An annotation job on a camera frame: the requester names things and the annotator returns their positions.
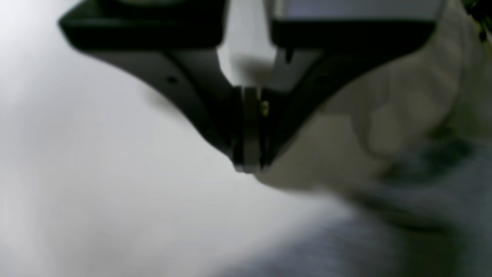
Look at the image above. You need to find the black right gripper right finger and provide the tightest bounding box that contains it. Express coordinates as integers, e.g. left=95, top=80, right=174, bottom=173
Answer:
left=260, top=0, right=446, bottom=172

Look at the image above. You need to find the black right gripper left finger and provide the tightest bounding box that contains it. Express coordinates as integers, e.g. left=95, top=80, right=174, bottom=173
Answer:
left=58, top=0, right=254, bottom=174

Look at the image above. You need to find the grey T-shirt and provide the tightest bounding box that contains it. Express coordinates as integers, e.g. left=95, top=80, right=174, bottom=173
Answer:
left=215, top=138, right=492, bottom=277

